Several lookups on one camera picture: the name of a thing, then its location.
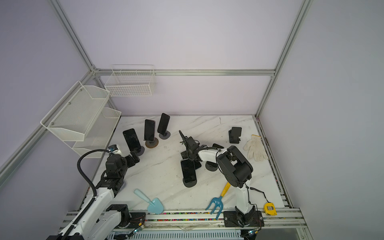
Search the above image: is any phone from stand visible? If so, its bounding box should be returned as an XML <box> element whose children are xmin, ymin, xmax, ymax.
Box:
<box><xmin>179</xmin><ymin>130</ymin><xmax>188</xmax><ymax>148</ymax></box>
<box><xmin>213</xmin><ymin>144</ymin><xmax>224</xmax><ymax>149</ymax></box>
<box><xmin>181</xmin><ymin>160</ymin><xmax>197</xmax><ymax>180</ymax></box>

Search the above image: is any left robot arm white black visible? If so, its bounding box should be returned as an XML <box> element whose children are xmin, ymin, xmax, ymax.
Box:
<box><xmin>47</xmin><ymin>149</ymin><xmax>140</xmax><ymax>240</ymax></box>

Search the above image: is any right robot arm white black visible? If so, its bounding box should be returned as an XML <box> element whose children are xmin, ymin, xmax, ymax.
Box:
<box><xmin>181</xmin><ymin>134</ymin><xmax>253</xmax><ymax>215</ymax></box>

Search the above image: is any grey round phone stand back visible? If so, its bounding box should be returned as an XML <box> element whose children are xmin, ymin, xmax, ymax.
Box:
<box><xmin>159</xmin><ymin>131</ymin><xmax>171</xmax><ymax>140</ymax></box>

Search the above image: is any grey round stand far left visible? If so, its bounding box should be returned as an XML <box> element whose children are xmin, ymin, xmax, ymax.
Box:
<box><xmin>133</xmin><ymin>146</ymin><xmax>145</xmax><ymax>157</ymax></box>

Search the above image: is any phone on grey round stand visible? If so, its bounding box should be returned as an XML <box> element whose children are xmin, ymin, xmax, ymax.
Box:
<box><xmin>157</xmin><ymin>113</ymin><xmax>170</xmax><ymax>136</ymax></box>

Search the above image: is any black folding phone stand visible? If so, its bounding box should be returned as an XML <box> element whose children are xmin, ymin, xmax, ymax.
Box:
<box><xmin>229</xmin><ymin>127</ymin><xmax>242</xmax><ymax>144</ymax></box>

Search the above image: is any phone on wooden-base stand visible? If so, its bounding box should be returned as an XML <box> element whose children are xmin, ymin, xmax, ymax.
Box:
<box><xmin>144</xmin><ymin>119</ymin><xmax>156</xmax><ymax>142</ymax></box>

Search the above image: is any teal garden trowel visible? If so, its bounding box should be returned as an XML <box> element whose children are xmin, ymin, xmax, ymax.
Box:
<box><xmin>134</xmin><ymin>189</ymin><xmax>164</xmax><ymax>214</ymax></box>

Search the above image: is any white mesh two-tier shelf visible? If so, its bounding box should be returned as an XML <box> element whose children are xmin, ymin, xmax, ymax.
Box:
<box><xmin>41</xmin><ymin>81</ymin><xmax>121</xmax><ymax>156</ymax></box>

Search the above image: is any blue yellow garden fork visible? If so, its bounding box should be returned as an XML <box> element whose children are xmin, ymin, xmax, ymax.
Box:
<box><xmin>206</xmin><ymin>182</ymin><xmax>231</xmax><ymax>220</ymax></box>

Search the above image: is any white work glove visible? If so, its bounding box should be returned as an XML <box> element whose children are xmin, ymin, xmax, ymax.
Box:
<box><xmin>243</xmin><ymin>135</ymin><xmax>269</xmax><ymax>162</ymax></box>

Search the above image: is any yellow tape measure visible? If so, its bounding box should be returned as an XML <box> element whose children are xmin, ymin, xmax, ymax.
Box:
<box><xmin>264</xmin><ymin>202</ymin><xmax>277</xmax><ymax>216</ymax></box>

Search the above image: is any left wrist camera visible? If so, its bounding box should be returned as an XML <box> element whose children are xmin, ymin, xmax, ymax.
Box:
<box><xmin>108</xmin><ymin>145</ymin><xmax>122</xmax><ymax>156</ymax></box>

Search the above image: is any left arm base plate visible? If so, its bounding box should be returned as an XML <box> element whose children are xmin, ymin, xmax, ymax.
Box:
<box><xmin>104</xmin><ymin>204</ymin><xmax>147</xmax><ymax>229</ymax></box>

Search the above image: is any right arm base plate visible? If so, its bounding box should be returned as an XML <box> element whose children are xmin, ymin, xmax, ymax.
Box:
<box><xmin>224</xmin><ymin>210</ymin><xmax>265</xmax><ymax>228</ymax></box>

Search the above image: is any white wire basket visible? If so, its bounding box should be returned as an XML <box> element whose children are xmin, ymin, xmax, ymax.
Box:
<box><xmin>105</xmin><ymin>65</ymin><xmax>157</xmax><ymax>97</ymax></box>

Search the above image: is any aluminium front rail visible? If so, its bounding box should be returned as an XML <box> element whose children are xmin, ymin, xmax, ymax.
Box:
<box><xmin>58</xmin><ymin>207</ymin><xmax>308</xmax><ymax>232</ymax></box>

